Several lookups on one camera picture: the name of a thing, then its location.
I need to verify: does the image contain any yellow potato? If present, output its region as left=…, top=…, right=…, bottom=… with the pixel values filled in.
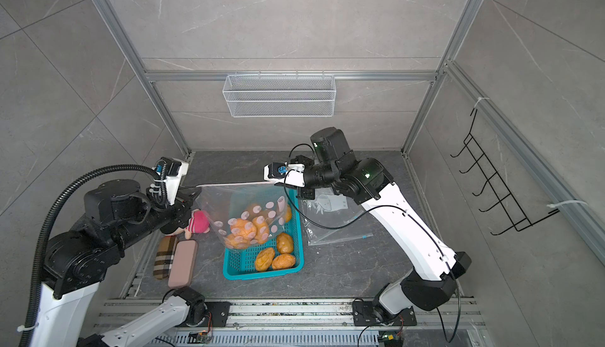
left=283, top=205, right=292, bottom=224
left=228, top=219, right=257, bottom=238
left=255, top=247, right=275, bottom=272

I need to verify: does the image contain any wrinkled brown potato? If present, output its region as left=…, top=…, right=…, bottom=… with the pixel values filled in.
left=224, top=235, right=250, bottom=250

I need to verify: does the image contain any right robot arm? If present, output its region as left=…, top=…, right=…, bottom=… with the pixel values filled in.
left=277, top=127, right=472, bottom=323

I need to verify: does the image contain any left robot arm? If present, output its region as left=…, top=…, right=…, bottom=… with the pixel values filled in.
left=19, top=179, right=203, bottom=346

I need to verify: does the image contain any clear plastic bag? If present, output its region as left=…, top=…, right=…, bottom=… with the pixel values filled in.
left=299, top=188, right=373, bottom=246

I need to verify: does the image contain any pink plush doll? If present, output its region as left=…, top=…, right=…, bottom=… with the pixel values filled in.
left=165, top=209, right=210, bottom=240

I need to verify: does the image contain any plaid fabric pouch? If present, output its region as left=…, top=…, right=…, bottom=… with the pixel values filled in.
left=153, top=235, right=178, bottom=280

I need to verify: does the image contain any pink rectangular case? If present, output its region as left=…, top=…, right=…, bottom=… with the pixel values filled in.
left=168, top=240, right=198, bottom=289

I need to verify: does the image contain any smooth brown potato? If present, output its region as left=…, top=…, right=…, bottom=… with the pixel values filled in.
left=276, top=233, right=294, bottom=254

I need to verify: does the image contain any teal plastic basket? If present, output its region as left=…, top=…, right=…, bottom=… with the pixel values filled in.
left=220, top=186, right=304, bottom=280

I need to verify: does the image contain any wrinkled orange potato bottom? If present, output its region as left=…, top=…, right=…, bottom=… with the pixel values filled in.
left=271, top=253, right=296, bottom=270

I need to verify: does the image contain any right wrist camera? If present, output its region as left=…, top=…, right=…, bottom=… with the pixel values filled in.
left=263, top=162, right=306, bottom=188

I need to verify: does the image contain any white mesh wall basket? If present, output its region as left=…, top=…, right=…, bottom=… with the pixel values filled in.
left=222, top=74, right=337, bottom=118

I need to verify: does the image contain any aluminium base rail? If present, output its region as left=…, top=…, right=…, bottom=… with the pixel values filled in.
left=98, top=298, right=488, bottom=347

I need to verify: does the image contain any black corrugated cable hose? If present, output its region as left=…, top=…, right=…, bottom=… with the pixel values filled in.
left=17, top=163, right=159, bottom=347

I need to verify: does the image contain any black wire hook rack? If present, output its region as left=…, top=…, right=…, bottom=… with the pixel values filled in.
left=450, top=109, right=560, bottom=237

